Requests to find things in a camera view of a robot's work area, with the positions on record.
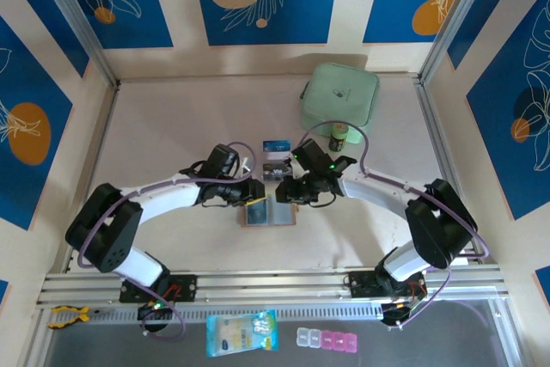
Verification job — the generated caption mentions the pink leather card holder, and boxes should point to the pink leather card holder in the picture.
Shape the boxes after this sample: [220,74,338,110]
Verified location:
[240,202,298,229]

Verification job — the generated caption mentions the black VIP card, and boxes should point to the black VIP card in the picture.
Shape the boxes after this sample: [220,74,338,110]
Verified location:
[261,162,289,182]

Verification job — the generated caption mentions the clear acrylic card stand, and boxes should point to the clear acrylic card stand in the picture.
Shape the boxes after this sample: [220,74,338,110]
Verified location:
[260,138,298,183]

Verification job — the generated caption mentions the blue plastic card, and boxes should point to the blue plastic card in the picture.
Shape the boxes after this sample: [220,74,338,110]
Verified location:
[262,139,294,155]
[245,204,269,225]

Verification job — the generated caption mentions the small dark bottle green cap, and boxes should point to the small dark bottle green cap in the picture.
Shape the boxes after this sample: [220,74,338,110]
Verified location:
[327,121,349,153]

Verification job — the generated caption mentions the mint green zip pouch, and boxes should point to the mint green zip pouch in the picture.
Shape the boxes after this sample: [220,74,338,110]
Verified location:
[297,62,382,146]

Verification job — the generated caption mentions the blue wet wipes packet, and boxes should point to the blue wet wipes packet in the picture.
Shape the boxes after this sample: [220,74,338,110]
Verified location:
[205,308,281,359]

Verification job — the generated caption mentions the white pink pill organizer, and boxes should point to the white pink pill organizer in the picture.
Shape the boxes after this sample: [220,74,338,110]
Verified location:
[296,327,359,355]

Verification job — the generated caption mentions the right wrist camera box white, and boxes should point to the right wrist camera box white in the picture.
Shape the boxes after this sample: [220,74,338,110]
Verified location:
[284,152,300,180]

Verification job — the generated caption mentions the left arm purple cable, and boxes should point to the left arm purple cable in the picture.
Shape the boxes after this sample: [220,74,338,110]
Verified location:
[76,140,259,341]

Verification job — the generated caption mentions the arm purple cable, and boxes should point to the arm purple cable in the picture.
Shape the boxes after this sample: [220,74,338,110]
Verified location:
[76,140,259,341]
[297,120,493,329]

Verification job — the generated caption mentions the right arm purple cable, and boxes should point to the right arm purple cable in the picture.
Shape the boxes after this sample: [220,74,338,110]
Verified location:
[297,120,493,329]

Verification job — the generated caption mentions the aluminium front rail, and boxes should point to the aluminium front rail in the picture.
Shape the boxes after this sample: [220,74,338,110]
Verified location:
[36,265,513,310]

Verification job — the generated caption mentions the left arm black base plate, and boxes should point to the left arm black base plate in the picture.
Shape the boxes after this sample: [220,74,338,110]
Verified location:
[119,273,199,304]

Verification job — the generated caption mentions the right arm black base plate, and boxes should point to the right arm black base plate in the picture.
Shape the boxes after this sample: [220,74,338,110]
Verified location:
[347,269,427,300]

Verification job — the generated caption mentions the grey slotted cable duct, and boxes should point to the grey slotted cable duct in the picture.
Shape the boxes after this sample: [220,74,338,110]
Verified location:
[87,303,386,323]

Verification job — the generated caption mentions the aluminium side rail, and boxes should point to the aluminium side rail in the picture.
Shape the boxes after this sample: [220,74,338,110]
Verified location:
[413,76,483,266]
[62,83,122,274]

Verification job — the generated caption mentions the aluminium frame post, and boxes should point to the aluminium frame post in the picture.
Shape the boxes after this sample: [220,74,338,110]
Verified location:
[418,0,504,85]
[31,0,122,87]

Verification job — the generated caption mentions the yellow handled pliers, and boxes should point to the yellow handled pliers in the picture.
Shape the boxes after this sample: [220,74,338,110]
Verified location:
[46,303,102,331]

